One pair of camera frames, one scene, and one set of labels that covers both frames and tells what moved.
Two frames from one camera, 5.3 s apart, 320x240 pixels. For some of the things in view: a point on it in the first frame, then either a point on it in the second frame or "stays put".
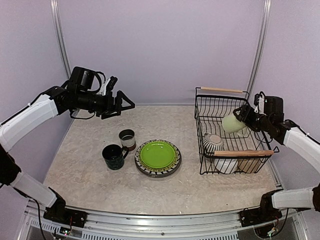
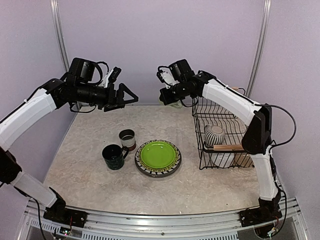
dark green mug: (114, 155) stays put
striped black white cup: (212, 142) -> (214, 135)
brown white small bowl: (127, 138) stays put
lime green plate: (157, 154) stays put
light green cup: (231, 125) -> (176, 105)
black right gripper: (247, 116) -> (165, 97)
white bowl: (226, 166) -> (223, 160)
